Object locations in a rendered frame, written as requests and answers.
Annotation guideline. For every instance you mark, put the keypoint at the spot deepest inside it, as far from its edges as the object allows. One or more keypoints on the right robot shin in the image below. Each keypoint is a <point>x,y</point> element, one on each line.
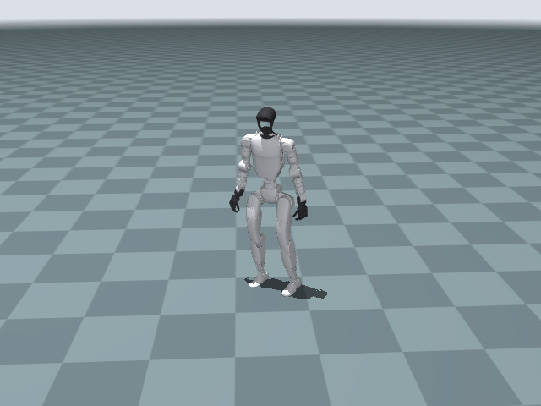
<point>258,253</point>

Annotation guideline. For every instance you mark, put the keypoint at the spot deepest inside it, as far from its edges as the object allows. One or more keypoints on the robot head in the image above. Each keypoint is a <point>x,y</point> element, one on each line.
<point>266,114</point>

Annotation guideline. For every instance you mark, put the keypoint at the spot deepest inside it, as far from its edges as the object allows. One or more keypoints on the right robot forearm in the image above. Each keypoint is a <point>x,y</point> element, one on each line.
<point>242,180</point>

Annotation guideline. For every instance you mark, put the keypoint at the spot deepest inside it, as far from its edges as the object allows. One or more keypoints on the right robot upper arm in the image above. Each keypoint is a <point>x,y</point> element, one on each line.
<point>245,165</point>

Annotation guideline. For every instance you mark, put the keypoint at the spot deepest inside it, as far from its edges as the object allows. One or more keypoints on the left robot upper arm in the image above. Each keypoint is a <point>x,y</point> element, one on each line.
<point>289,146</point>

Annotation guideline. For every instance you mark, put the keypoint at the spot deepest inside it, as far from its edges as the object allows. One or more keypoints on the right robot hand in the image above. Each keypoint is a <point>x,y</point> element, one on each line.
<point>235,199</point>

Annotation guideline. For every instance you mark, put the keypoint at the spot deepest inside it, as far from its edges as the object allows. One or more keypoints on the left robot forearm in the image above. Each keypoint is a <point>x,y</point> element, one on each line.
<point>300,190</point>

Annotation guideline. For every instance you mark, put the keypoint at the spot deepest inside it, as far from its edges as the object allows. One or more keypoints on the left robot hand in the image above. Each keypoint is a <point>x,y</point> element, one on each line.
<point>302,210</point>

